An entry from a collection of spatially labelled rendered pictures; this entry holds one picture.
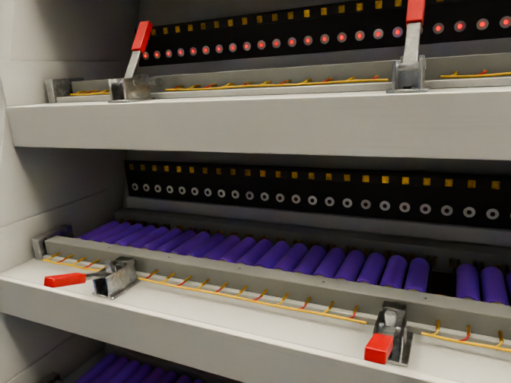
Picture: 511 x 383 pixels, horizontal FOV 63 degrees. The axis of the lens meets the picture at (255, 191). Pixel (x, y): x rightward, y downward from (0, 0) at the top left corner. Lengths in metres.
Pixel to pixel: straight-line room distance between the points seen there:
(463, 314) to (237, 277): 0.19
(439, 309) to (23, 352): 0.48
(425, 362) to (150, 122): 0.30
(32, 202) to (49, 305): 0.14
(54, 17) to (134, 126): 0.24
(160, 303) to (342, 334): 0.17
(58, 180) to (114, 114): 0.19
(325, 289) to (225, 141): 0.15
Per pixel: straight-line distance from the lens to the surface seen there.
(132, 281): 0.46
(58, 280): 0.39
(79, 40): 0.63
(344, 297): 0.37
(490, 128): 0.31
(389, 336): 0.29
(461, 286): 0.40
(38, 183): 0.58
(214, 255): 0.45
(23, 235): 0.57
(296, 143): 0.33
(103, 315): 0.44
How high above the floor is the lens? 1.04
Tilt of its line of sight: 1 degrees up
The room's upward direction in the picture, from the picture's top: 4 degrees clockwise
